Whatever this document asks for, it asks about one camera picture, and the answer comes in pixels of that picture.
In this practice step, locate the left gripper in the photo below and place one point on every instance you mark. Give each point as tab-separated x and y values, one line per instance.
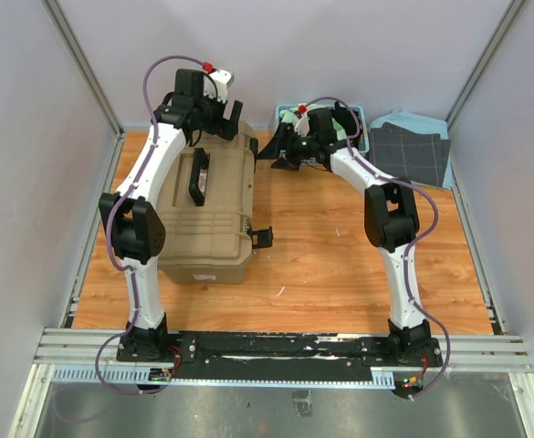
227	129

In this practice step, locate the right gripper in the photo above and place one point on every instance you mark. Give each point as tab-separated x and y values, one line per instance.
271	151

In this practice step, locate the tan plastic tool box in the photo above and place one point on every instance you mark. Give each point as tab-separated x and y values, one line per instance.
212	242

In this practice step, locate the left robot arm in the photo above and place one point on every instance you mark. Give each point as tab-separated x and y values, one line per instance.
134	231

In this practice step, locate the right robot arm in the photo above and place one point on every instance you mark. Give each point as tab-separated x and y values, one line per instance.
391	222

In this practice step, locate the blue plastic basket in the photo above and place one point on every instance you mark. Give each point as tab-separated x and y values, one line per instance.
282	110

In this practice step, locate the green patterned cloth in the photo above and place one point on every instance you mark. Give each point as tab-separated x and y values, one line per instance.
320	120

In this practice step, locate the black cloth in basket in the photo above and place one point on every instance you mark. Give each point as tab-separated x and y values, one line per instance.
350	119

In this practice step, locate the light blue folded cloth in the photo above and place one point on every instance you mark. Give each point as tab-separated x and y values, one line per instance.
419	124

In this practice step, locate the grey checked folded cloth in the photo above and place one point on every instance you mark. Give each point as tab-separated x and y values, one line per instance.
421	158

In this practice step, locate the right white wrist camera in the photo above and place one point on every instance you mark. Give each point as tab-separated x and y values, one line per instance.
301	126

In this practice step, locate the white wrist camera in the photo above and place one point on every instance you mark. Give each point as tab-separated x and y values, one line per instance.
301	126
217	84

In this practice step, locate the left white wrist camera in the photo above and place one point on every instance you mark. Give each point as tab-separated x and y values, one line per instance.
217	84

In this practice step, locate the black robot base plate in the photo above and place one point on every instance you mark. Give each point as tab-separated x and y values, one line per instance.
281	357

